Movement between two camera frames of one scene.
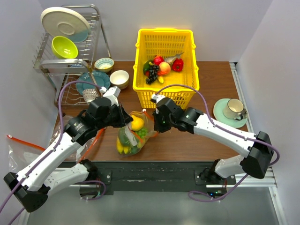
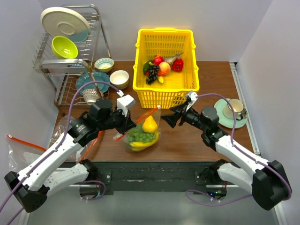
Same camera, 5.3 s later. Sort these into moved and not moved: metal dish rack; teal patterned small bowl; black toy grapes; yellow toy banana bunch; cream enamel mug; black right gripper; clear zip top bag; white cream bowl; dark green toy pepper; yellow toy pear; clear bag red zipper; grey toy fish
Moved: yellow toy pear; yellow toy banana bunch; black right gripper; clear zip top bag
Not moved: white cream bowl; cream enamel mug; black toy grapes; metal dish rack; grey toy fish; teal patterned small bowl; dark green toy pepper; clear bag red zipper
